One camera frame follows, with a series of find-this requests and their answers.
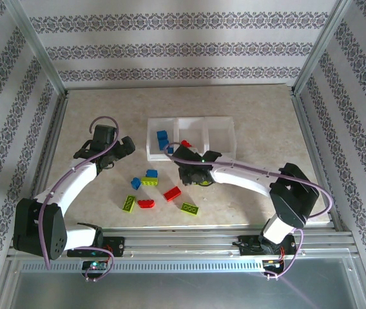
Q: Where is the left controller board with lights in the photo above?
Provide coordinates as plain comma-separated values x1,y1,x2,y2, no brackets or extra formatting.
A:
82,259,109,272

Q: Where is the aluminium frame post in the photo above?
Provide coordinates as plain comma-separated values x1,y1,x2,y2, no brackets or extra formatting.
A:
291,0,354,96
4,0,70,97

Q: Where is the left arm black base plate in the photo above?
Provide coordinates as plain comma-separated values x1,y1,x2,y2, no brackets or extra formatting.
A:
66,236,126,258

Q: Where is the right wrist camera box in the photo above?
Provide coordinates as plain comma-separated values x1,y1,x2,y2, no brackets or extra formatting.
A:
173,145,200,160

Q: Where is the slotted metal cable duct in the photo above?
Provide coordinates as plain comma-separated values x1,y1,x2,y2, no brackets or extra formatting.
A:
18,261,267,274

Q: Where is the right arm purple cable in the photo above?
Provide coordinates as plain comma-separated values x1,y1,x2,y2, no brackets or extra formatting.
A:
164,141,334,280

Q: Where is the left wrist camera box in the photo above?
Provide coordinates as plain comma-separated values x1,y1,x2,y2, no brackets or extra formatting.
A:
91,124,117,145

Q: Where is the aluminium side rail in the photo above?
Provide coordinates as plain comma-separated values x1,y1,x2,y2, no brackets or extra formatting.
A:
21,89,71,234
289,85,348,232

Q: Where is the clear three-compartment plastic container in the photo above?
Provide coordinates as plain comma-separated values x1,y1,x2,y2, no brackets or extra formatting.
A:
146,116,237,162

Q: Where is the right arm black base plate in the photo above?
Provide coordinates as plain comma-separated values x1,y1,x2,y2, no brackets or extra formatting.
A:
238,234,298,257

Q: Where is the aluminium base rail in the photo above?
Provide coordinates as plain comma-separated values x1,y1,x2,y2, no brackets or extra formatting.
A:
7,227,360,260

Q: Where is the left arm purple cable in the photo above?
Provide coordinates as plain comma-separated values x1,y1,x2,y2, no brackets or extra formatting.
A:
37,116,121,283

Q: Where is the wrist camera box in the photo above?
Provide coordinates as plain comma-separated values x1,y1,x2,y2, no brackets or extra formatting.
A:
91,124,117,145
173,145,200,160

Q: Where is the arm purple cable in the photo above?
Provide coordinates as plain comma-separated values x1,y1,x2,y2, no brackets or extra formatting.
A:
37,116,121,283
164,141,334,280

